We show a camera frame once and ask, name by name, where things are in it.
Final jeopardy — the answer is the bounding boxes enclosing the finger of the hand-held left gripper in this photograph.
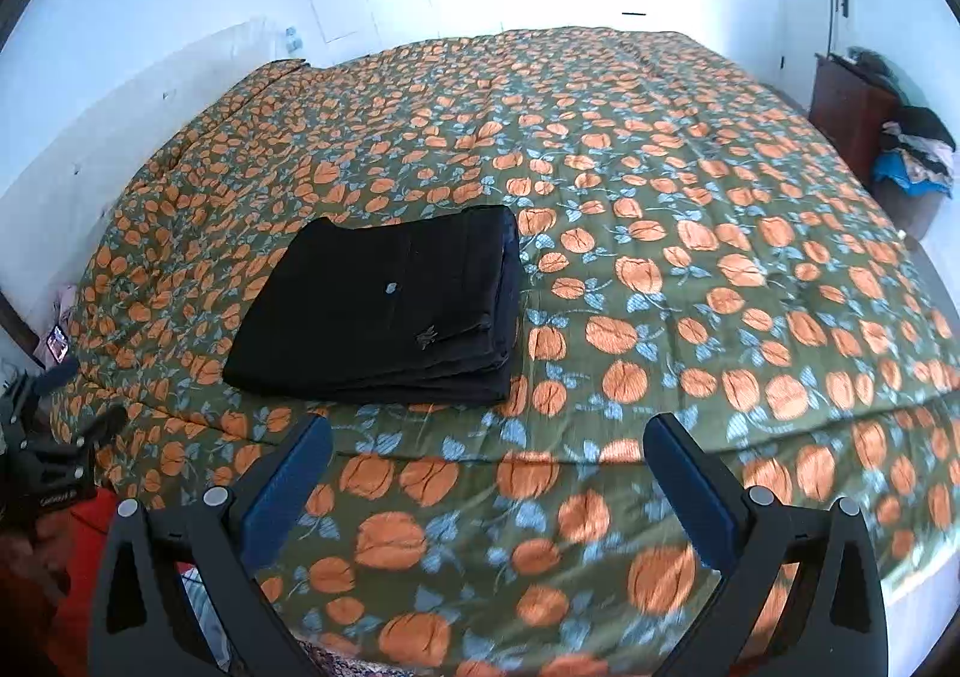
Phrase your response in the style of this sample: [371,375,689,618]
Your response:
[73,405,130,454]
[34,354,82,394]

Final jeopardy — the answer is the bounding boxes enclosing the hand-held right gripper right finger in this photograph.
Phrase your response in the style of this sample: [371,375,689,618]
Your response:
[643,413,891,677]

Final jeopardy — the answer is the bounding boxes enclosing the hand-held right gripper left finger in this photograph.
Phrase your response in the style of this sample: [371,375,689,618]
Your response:
[88,414,335,677]

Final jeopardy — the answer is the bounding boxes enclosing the black pants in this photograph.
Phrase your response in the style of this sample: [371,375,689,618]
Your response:
[223,204,524,406]

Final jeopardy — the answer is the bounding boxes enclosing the person's red clothing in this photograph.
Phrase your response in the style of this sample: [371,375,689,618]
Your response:
[0,489,197,677]

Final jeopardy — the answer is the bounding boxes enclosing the floral olive orange blanket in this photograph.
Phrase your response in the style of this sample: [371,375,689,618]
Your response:
[49,28,960,677]

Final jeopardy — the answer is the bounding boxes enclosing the brown laundry basket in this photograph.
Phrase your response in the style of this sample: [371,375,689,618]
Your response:
[870,178,952,241]

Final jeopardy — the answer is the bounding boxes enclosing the brown wooden cabinet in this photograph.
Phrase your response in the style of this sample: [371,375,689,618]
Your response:
[808,53,901,187]

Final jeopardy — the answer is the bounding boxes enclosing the pile of mixed clothes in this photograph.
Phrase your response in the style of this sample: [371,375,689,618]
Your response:
[872,105,960,199]

